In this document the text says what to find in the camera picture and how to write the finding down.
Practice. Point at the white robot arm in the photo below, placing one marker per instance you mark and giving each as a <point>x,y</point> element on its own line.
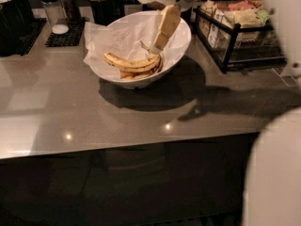
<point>253,176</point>

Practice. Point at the white ceramic bowl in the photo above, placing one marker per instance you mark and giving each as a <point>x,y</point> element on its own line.
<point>178,44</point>

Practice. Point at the white paper liner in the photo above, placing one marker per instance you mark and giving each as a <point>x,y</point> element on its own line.
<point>125,38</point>

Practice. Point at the black stirrer stick holder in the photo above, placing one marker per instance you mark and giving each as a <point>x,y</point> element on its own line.
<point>106,11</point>

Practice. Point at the dark pepper shaker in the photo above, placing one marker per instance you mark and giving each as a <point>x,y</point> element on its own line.
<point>72,11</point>

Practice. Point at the black rubber mat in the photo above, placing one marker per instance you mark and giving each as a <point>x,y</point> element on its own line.
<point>28,39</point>
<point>71,38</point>

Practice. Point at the glass sugar shaker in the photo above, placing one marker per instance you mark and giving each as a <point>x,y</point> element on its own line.
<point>55,15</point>

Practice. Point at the black rubber mat left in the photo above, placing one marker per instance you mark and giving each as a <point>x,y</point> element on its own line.
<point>28,39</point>

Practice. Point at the black container left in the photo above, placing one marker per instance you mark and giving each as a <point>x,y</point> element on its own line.
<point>15,19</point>

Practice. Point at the black wire condiment rack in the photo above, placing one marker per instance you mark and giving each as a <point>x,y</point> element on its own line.
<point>238,34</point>

